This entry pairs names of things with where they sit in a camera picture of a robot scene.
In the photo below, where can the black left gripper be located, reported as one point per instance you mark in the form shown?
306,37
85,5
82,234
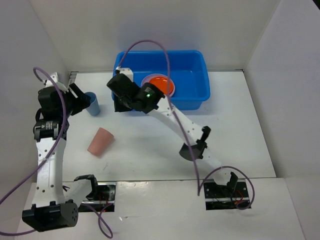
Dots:
81,102

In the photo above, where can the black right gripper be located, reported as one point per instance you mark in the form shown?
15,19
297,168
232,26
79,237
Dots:
117,107

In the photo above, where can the blue cup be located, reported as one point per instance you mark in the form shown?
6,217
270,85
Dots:
93,109

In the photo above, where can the salmon pink cup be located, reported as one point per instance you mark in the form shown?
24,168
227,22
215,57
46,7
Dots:
100,142

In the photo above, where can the purple plate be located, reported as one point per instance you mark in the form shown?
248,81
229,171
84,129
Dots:
145,80

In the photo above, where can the orange plate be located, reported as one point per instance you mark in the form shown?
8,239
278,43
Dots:
163,84

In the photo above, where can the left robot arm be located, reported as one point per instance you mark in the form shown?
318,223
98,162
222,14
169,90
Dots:
53,207

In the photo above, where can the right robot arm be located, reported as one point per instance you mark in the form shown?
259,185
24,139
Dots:
150,100

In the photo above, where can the blue plastic bin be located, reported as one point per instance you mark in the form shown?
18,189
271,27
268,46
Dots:
186,68

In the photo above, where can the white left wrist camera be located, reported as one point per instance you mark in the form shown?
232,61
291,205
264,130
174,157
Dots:
56,78

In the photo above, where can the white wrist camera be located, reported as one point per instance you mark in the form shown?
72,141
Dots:
56,78
126,71

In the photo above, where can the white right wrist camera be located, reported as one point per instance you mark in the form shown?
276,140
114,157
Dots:
126,71

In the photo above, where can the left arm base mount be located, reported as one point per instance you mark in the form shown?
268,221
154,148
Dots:
101,196

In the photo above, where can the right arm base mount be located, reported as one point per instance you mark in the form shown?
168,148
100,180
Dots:
218,197

